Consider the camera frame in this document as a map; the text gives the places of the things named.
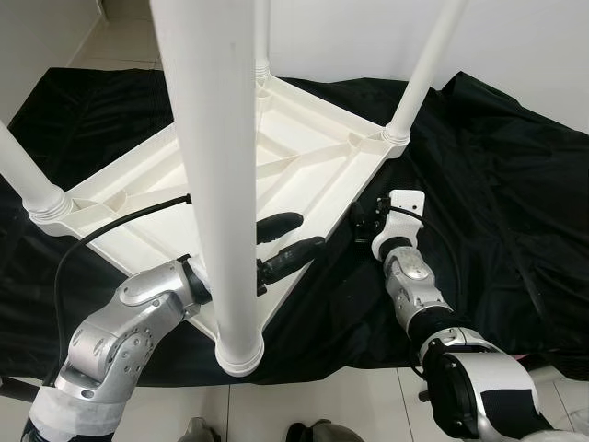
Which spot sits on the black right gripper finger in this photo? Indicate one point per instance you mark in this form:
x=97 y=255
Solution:
x=360 y=219

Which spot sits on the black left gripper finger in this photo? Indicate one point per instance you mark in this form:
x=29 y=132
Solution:
x=281 y=226
x=293 y=258

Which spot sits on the white plastic table top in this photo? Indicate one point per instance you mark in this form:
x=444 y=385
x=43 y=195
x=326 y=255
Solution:
x=304 y=147

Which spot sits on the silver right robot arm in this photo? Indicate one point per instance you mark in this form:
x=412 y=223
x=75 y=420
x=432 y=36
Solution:
x=414 y=276

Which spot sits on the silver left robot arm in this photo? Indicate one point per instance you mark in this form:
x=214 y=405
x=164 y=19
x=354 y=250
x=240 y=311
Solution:
x=120 y=331

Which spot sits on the black cloth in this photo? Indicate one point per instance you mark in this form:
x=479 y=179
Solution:
x=515 y=230

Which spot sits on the grey robot right leg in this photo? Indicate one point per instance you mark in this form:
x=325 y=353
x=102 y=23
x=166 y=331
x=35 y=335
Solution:
x=322 y=431

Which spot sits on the white round lamp base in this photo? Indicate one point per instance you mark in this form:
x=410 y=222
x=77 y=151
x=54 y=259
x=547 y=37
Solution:
x=569 y=405

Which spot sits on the black metal stand leg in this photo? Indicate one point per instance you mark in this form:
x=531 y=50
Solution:
x=18 y=389

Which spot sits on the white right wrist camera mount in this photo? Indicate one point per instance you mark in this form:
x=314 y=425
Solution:
x=405 y=201

